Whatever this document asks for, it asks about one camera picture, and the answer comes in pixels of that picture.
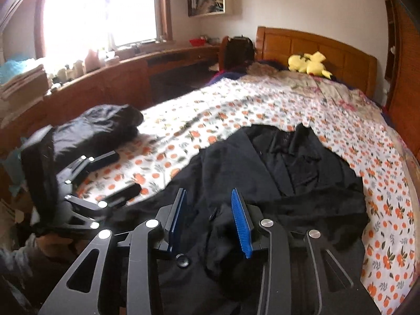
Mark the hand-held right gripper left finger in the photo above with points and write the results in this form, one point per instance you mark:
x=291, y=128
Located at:
x=177, y=223

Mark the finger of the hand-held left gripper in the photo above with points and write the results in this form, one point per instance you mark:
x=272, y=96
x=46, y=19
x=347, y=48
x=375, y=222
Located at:
x=101, y=159
x=128, y=192

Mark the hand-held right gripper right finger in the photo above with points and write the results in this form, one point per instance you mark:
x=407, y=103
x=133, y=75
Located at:
x=241, y=223

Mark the black clothes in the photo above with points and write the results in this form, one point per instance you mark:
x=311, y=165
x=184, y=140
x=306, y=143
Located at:
x=98, y=124

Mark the black double-breasted coat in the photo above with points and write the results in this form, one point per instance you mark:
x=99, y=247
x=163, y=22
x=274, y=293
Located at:
x=295, y=170

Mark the person's left forearm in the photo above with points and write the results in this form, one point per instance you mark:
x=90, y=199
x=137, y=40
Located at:
x=16, y=269

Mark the person's left hand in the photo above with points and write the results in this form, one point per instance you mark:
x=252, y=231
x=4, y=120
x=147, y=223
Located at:
x=52, y=246

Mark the wooden desk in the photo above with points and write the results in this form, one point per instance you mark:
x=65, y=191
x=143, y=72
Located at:
x=115, y=85

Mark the pink bottle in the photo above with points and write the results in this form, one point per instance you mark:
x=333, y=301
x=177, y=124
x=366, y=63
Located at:
x=91, y=60

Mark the orange print bed sheet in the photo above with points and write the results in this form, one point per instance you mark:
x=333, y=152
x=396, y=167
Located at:
x=262, y=105

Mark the red basket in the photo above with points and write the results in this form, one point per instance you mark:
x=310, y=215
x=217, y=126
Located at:
x=197, y=42

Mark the dark blue blanket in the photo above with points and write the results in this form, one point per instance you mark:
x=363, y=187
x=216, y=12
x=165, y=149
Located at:
x=229, y=72

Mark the window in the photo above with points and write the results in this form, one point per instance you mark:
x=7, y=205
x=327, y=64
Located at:
x=98, y=6

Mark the floral quilt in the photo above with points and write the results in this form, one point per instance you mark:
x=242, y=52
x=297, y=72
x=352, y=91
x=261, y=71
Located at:
x=328, y=88

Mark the yellow plush toy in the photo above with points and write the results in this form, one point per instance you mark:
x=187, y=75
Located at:
x=311, y=64

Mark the wooden bed headboard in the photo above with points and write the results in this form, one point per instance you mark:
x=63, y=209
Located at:
x=295, y=44

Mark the wooden slatted wardrobe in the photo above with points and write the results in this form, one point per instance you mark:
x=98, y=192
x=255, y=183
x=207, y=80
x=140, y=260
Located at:
x=405, y=72

